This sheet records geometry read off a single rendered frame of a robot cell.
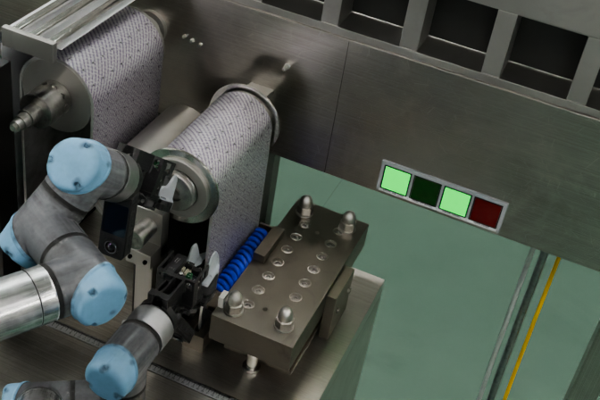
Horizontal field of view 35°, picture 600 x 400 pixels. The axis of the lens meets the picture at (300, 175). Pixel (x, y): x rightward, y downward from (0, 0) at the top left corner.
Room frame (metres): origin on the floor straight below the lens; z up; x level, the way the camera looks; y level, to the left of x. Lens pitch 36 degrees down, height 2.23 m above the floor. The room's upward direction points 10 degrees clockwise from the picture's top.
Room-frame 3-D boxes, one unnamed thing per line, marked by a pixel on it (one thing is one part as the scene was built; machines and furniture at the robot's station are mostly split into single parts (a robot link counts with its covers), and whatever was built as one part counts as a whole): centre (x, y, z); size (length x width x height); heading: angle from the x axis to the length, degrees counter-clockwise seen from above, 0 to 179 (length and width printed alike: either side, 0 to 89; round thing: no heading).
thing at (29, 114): (1.26, 0.46, 1.33); 0.06 x 0.03 x 0.03; 163
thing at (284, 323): (1.20, -0.02, 1.05); 0.04 x 0.04 x 0.04
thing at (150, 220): (1.24, 0.24, 1.05); 0.06 x 0.05 x 0.31; 163
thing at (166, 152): (1.27, 0.20, 1.25); 0.15 x 0.01 x 0.15; 73
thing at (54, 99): (1.32, 0.44, 1.33); 0.06 x 0.06 x 0.06; 73
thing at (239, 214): (1.37, 0.10, 1.11); 0.23 x 0.01 x 0.18; 163
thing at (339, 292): (1.35, -0.11, 0.96); 0.10 x 0.03 x 0.11; 163
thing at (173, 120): (1.42, 0.27, 1.17); 0.26 x 0.12 x 0.12; 163
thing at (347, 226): (1.51, -0.11, 1.05); 0.04 x 0.04 x 0.04
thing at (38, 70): (1.47, 0.40, 1.33); 0.25 x 0.14 x 0.14; 163
